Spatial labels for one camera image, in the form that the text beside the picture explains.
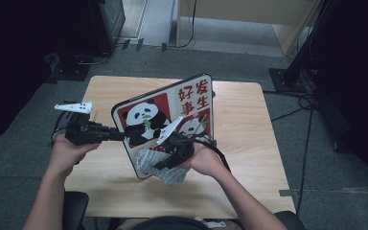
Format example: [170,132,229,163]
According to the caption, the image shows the panda print board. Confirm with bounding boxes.
[110,72,215,180]

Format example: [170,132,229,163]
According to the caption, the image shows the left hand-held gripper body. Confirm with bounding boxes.
[54,101,112,146]

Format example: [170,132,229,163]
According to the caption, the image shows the black flat stand base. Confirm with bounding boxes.
[48,52,93,81]

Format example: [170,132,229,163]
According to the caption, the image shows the black floor cables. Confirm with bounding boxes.
[263,89,318,215]

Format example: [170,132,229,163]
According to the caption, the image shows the grey fluffy cloth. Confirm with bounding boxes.
[134,148,192,187]

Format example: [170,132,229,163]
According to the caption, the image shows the small white item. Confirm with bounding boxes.
[195,217,228,229]

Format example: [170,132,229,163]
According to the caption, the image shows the left hand-held gripper cable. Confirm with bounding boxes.
[50,109,75,147]

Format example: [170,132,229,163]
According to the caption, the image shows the black chair armrest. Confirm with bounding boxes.
[273,210,307,230]
[62,191,90,230]

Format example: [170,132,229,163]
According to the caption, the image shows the black metal stand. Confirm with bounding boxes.
[268,0,334,94]

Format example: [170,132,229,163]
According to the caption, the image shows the black cabinet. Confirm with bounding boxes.
[87,0,127,56]

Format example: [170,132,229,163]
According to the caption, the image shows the blue jeans leg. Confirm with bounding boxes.
[116,215,244,230]

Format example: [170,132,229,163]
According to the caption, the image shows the black hanging cable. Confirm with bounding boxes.
[175,0,198,50]

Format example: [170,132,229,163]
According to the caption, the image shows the person's right hand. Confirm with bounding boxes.
[179,143,228,178]

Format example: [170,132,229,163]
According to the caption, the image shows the light wooden furniture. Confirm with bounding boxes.
[175,0,321,58]

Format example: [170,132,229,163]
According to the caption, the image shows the hand-held gripper cable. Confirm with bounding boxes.
[187,134,233,174]
[50,109,75,147]

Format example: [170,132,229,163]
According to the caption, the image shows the person's left hand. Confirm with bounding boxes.
[49,133,102,175]

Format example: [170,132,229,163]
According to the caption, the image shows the right hand-held gripper cable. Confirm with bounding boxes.
[187,134,233,174]

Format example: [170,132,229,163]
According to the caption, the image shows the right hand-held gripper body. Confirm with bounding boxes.
[155,115,196,164]

